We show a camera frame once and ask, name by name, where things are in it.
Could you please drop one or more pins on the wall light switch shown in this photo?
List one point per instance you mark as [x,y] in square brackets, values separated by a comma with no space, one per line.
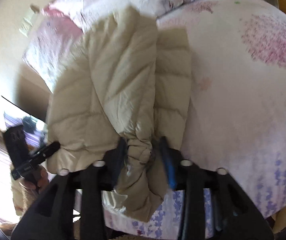
[29,19]

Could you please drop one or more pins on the pink floral pillow left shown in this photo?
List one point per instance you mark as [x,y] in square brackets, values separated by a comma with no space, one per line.
[50,43]

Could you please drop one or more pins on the beige puffer jacket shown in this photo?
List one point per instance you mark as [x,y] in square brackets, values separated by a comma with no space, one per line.
[124,78]

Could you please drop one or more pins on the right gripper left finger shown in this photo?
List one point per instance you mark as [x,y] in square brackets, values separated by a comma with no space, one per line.
[50,216]

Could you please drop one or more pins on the pink floral bed sheet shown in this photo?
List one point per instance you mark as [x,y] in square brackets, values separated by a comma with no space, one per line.
[237,112]

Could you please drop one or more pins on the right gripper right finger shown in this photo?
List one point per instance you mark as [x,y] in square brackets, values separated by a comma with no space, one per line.
[212,199]

